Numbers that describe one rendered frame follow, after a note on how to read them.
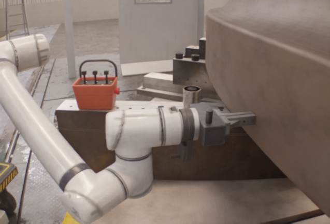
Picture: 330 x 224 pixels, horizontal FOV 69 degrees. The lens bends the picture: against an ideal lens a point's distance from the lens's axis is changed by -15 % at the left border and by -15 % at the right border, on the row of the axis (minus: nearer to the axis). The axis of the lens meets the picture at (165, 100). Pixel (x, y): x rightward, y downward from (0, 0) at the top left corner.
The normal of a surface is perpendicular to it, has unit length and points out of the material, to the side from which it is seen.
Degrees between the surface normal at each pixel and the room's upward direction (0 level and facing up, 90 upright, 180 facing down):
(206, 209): 0
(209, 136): 90
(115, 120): 31
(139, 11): 90
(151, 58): 90
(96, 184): 24
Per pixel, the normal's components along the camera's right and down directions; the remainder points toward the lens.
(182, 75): -0.44, 0.33
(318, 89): -0.97, 0.09
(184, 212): 0.00, -0.93
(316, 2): -0.94, -0.22
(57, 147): 0.27, -0.71
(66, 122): -0.06, 0.37
